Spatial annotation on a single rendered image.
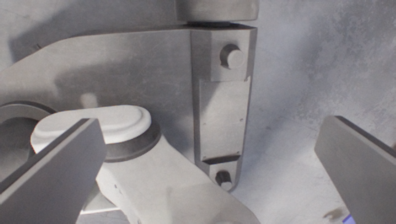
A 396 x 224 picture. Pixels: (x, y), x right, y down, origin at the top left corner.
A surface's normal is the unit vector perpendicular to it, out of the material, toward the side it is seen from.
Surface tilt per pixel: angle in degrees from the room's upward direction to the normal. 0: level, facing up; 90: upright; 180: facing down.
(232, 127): 0
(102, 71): 0
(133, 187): 90
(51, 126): 90
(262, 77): 0
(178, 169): 90
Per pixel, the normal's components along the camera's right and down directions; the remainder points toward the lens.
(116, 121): -0.02, -0.88
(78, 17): 0.19, 0.47
